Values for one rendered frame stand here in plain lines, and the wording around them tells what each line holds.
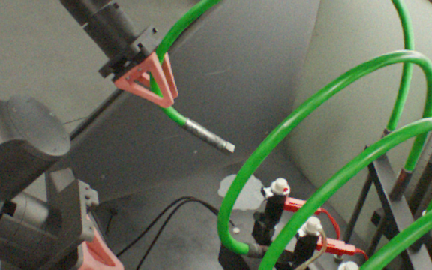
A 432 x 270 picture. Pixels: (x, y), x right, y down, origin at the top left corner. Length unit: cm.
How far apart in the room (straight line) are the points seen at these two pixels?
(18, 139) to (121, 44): 36
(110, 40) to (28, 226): 33
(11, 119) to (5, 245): 12
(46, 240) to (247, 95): 72
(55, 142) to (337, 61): 76
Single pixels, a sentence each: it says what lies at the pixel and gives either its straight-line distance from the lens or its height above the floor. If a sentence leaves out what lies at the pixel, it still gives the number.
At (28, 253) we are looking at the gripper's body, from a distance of 49.
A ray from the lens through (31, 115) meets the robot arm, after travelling 43.
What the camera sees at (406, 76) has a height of 126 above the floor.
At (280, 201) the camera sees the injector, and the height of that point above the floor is 109.
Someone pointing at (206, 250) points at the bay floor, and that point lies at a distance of 108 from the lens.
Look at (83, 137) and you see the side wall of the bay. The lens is 102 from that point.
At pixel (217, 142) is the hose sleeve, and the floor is 113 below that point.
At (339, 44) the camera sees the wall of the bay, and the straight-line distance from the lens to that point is 109.
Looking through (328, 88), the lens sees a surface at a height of 135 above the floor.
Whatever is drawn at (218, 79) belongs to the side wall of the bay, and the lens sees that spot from 107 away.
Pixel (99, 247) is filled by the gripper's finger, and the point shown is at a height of 124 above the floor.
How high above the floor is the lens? 167
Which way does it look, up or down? 37 degrees down
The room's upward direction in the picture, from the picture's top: 10 degrees clockwise
